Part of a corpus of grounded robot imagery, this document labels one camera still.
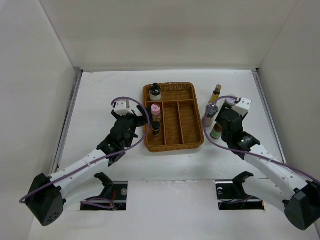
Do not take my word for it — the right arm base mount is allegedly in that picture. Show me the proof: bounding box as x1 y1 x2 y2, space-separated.
215 171 265 211

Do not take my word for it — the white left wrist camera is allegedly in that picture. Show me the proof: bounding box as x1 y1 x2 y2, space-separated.
112 99 133 116

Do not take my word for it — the black cap pepper shaker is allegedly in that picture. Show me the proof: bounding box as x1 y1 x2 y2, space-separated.
151 121 161 137

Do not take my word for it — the red label white lid jar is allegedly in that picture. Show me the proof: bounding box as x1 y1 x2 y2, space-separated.
224 97 238 108

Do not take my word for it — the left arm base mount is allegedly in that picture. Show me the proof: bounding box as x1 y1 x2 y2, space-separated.
80 173 129 211

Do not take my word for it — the pink cap spice jar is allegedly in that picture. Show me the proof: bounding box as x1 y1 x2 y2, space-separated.
151 103 163 122

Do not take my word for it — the yellow oil bottle brown cap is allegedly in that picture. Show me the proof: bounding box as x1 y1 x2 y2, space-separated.
208 84 222 104

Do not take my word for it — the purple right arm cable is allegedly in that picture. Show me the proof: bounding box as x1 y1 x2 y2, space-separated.
201 94 320 186

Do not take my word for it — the clear lid powder jar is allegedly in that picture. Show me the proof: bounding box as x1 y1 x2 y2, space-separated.
202 103 219 128

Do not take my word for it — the brown wicker divided basket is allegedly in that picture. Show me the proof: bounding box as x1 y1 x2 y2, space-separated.
142 82 204 153

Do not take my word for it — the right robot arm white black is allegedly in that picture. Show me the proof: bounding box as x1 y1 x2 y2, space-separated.
216 104 320 231

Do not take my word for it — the black cap white powder bottle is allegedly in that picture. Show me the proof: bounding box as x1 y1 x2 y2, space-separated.
149 83 162 102

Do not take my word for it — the red sauce bottle yellow cap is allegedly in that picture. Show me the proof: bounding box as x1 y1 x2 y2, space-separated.
210 122 223 139

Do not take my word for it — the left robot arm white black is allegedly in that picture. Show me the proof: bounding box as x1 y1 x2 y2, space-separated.
20 100 152 227

